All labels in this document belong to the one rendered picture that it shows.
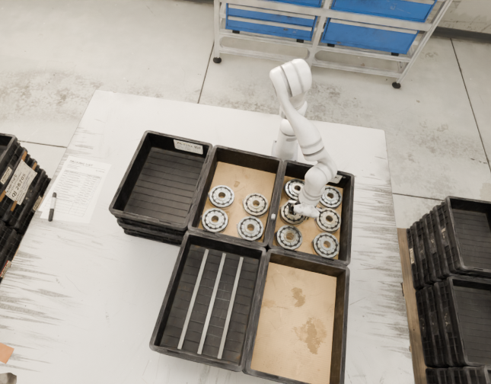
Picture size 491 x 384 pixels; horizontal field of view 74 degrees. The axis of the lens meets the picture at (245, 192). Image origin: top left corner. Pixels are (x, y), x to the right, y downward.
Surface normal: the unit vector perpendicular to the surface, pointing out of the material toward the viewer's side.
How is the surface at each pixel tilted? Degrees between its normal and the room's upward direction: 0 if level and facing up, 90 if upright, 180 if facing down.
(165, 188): 0
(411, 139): 0
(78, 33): 0
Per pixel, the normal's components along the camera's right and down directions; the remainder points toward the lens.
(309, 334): 0.07, -0.49
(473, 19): -0.12, 0.86
